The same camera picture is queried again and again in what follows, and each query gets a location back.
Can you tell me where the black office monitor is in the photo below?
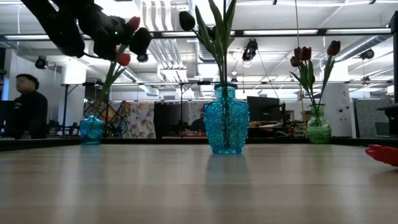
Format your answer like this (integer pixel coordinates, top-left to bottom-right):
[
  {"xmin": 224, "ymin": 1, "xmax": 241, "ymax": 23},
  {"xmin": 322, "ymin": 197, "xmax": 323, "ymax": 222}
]
[{"xmin": 247, "ymin": 96, "xmax": 282, "ymax": 123}]

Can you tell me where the person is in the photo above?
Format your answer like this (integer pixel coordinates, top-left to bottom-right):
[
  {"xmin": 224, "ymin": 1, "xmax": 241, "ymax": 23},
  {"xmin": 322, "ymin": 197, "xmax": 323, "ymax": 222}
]
[{"xmin": 5, "ymin": 73, "xmax": 49, "ymax": 140}]

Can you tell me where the green glass vase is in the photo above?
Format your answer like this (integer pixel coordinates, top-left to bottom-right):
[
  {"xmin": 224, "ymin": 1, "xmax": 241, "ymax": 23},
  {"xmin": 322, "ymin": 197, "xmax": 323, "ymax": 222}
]
[{"xmin": 306, "ymin": 104, "xmax": 332, "ymax": 145}]

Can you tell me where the small blue glass vase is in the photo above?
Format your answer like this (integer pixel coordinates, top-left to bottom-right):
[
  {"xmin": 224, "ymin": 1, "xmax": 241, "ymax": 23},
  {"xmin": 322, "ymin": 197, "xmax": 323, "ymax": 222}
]
[{"xmin": 79, "ymin": 114, "xmax": 105, "ymax": 146}]

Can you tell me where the black rig pole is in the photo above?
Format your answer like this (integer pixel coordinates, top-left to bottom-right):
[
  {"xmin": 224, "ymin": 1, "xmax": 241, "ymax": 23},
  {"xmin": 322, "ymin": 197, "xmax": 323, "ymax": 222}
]
[{"xmin": 389, "ymin": 11, "xmax": 398, "ymax": 104}]

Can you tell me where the grey standing desk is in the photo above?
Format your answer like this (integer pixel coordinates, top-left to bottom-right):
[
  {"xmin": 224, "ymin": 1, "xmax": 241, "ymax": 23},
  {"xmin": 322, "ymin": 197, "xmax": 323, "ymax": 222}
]
[{"xmin": 376, "ymin": 103, "xmax": 398, "ymax": 137}]

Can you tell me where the black room divider panel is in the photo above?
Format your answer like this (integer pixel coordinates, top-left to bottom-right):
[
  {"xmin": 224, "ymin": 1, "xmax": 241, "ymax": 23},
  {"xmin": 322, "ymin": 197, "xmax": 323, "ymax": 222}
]
[{"xmin": 154, "ymin": 101, "xmax": 189, "ymax": 138}]

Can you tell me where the grey office partition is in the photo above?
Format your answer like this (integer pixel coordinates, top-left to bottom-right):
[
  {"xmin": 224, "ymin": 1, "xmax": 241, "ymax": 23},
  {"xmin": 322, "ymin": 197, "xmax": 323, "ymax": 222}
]
[{"xmin": 354, "ymin": 98, "xmax": 394, "ymax": 138}]

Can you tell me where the long ceiling light strip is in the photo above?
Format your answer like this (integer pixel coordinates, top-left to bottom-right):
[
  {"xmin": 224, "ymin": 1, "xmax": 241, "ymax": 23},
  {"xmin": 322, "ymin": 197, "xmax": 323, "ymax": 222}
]
[
  {"xmin": 3, "ymin": 34, "xmax": 47, "ymax": 40},
  {"xmin": 243, "ymin": 29, "xmax": 320, "ymax": 36},
  {"xmin": 326, "ymin": 28, "xmax": 392, "ymax": 34}
]

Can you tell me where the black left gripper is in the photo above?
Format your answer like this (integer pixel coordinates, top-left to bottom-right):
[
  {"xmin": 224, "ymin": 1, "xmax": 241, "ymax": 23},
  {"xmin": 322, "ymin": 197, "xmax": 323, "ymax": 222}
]
[{"xmin": 91, "ymin": 14, "xmax": 153, "ymax": 62}]

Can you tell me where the large teal glass vase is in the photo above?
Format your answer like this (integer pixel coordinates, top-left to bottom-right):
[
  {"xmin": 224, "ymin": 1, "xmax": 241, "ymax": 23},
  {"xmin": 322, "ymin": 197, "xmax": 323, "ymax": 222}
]
[{"xmin": 203, "ymin": 82, "xmax": 251, "ymax": 156}]

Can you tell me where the black artificial tulip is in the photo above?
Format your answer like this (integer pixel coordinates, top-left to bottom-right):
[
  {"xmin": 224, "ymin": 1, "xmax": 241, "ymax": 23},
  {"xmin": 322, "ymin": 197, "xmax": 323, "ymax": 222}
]
[
  {"xmin": 205, "ymin": 24, "xmax": 226, "ymax": 85},
  {"xmin": 178, "ymin": 11, "xmax": 226, "ymax": 85}
]

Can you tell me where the colourful floral cloth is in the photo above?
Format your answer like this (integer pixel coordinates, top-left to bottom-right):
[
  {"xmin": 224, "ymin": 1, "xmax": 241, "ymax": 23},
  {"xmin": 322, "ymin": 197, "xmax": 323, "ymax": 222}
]
[{"xmin": 82, "ymin": 100, "xmax": 156, "ymax": 139}]

